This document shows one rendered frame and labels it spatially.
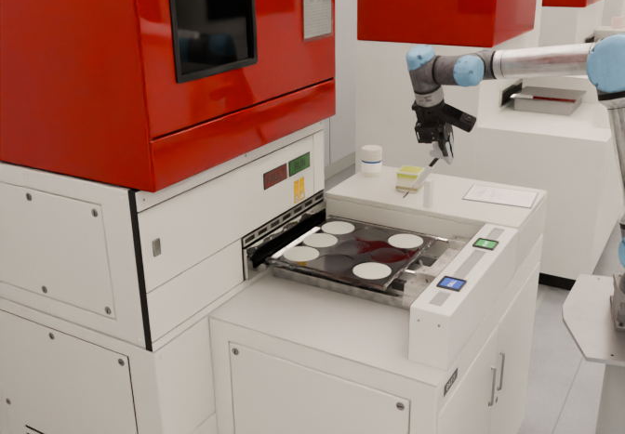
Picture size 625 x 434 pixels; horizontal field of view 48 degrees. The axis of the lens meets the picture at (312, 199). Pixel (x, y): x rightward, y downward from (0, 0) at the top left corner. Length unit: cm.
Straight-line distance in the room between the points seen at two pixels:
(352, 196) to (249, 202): 43
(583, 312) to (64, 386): 138
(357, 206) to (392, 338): 60
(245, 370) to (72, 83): 82
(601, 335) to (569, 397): 124
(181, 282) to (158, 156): 36
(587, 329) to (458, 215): 49
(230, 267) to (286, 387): 35
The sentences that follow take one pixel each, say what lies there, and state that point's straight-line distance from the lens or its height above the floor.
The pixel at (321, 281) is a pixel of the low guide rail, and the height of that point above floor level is 84.
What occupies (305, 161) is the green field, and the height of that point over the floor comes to 110.
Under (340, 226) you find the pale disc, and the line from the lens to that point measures 213.
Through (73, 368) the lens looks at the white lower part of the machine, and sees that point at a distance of 198.
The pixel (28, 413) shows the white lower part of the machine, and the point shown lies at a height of 45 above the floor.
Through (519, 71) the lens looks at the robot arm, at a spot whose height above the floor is 141.
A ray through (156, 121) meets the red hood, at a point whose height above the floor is 138.
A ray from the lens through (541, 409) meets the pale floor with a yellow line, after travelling 296.
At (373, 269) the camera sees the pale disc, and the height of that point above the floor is 90.
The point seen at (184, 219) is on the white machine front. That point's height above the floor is 111.
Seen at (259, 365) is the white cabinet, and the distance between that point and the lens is 180.
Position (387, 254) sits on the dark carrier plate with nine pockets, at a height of 90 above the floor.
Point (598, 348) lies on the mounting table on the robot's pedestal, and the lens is 178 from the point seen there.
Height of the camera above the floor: 172
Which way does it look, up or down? 20 degrees down
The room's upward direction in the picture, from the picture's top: 1 degrees counter-clockwise
